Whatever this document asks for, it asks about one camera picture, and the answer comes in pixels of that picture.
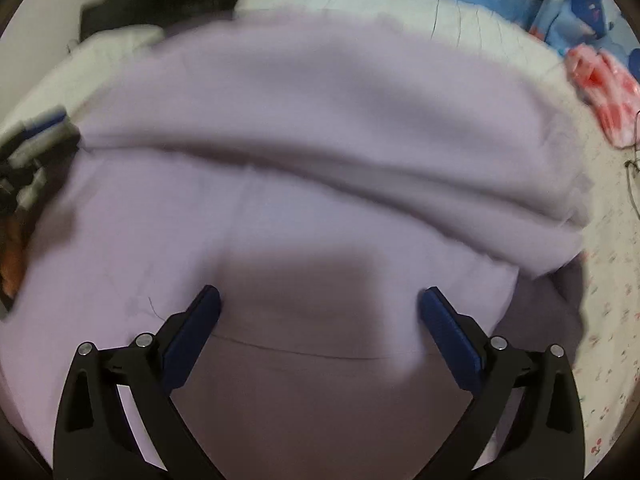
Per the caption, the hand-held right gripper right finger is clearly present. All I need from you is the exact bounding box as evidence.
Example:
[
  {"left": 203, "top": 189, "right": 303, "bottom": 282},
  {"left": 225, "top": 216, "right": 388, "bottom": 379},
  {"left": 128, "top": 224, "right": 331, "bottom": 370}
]
[{"left": 419, "top": 286, "right": 586, "bottom": 480}]

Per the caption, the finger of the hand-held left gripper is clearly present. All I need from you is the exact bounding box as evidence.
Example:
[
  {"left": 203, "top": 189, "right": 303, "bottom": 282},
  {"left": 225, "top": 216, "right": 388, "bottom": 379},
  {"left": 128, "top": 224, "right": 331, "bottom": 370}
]
[{"left": 15, "top": 107, "right": 82, "bottom": 147}]

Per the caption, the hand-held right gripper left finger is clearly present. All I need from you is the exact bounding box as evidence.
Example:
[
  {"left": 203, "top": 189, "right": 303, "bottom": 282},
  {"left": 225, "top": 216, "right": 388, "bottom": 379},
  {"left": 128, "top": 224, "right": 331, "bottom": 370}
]
[{"left": 52, "top": 285, "right": 222, "bottom": 480}]

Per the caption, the purple two-tone jacket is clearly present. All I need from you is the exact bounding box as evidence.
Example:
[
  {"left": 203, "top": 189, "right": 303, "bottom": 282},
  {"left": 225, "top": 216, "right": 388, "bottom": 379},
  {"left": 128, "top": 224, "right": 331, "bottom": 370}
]
[{"left": 0, "top": 7, "right": 596, "bottom": 480}]

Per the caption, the black garment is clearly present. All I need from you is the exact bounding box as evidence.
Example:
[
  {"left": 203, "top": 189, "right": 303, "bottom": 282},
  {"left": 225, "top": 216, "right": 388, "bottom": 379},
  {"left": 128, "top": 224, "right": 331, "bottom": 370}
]
[{"left": 80, "top": 0, "right": 266, "bottom": 43}]

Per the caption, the pink red patterned cloth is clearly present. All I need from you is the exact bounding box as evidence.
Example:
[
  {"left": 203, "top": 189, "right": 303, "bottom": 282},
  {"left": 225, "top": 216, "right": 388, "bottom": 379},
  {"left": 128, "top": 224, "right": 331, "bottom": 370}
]
[{"left": 565, "top": 42, "right": 640, "bottom": 149}]

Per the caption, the white quilt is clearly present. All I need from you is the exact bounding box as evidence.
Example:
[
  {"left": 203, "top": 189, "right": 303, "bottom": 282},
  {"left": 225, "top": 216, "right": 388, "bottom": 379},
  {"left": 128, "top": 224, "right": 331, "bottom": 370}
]
[{"left": 0, "top": 0, "right": 568, "bottom": 136}]

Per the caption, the black cable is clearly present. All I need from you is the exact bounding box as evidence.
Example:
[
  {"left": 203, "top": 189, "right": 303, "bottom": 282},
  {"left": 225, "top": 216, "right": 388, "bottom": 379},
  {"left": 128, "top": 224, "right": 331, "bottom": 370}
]
[{"left": 625, "top": 107, "right": 640, "bottom": 177}]

